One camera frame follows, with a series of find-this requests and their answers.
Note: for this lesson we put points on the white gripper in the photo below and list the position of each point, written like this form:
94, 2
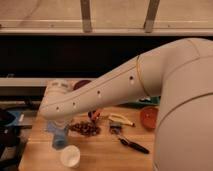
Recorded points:
59, 127

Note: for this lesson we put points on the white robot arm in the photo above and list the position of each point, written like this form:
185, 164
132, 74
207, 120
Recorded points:
181, 74

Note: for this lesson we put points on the white paper cup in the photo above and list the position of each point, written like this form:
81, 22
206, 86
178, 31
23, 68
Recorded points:
70, 156

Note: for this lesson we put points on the bunch of dark grapes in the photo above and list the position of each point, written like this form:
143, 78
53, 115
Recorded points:
85, 128

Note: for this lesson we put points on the small red orange toy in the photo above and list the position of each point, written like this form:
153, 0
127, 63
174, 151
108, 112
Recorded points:
94, 115

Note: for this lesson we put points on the dark red bowl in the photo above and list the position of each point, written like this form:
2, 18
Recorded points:
80, 84

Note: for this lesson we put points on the black chair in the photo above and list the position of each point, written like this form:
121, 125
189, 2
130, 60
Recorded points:
9, 138

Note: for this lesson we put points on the yellow banana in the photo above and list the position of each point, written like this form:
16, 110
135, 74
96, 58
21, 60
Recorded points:
121, 119

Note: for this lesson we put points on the orange bowl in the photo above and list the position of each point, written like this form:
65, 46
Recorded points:
148, 117

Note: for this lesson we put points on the green tray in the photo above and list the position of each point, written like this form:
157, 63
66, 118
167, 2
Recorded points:
150, 101

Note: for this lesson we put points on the black handled peeler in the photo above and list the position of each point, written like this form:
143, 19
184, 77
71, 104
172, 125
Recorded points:
116, 129

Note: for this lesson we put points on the grey window post left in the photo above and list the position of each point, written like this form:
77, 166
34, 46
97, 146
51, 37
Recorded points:
86, 16

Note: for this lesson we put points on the grey window post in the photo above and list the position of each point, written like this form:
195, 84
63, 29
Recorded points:
86, 16
151, 15

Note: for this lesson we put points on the grey window post right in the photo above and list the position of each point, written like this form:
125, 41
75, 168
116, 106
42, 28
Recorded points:
151, 15

